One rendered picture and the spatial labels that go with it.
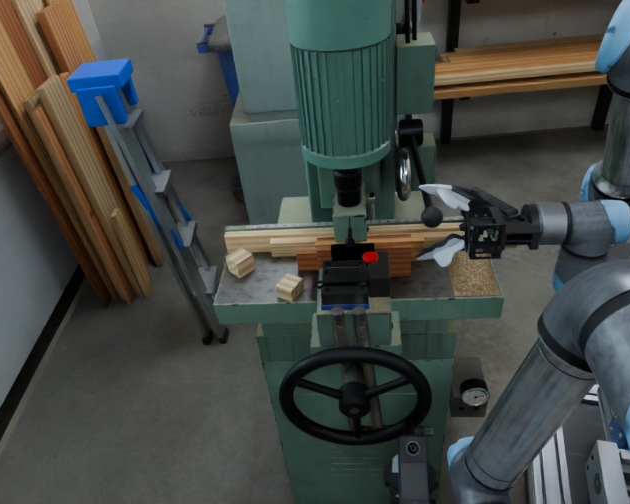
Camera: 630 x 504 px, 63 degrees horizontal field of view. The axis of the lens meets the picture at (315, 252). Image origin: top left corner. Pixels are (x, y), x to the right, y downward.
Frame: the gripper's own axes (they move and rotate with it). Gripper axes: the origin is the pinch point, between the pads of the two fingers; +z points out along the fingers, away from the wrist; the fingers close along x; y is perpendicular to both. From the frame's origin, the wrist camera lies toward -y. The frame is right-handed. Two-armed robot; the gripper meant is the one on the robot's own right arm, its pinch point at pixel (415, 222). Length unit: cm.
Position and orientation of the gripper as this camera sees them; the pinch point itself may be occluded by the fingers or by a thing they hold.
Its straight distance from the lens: 95.3
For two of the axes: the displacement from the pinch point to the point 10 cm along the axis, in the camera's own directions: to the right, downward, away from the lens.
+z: -10.0, 0.3, 0.9
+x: 0.8, 8.1, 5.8
